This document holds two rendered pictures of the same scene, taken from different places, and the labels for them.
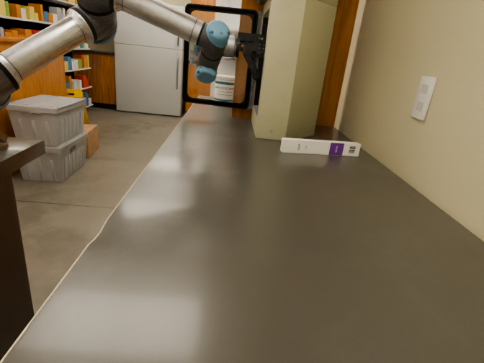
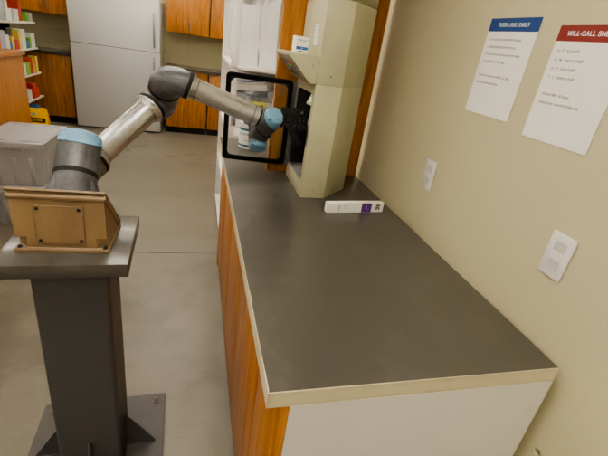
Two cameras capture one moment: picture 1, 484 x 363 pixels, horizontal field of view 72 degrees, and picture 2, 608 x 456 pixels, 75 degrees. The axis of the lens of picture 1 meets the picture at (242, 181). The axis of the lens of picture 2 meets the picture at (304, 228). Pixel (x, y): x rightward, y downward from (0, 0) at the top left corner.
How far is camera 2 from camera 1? 0.59 m
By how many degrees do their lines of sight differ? 13
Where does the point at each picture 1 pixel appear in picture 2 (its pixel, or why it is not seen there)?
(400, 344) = (425, 337)
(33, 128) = (14, 166)
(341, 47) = (362, 109)
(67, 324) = (277, 345)
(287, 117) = (326, 180)
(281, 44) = (322, 123)
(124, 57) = (85, 60)
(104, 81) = (59, 88)
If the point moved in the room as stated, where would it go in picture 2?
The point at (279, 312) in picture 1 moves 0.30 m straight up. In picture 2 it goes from (368, 329) to (398, 217)
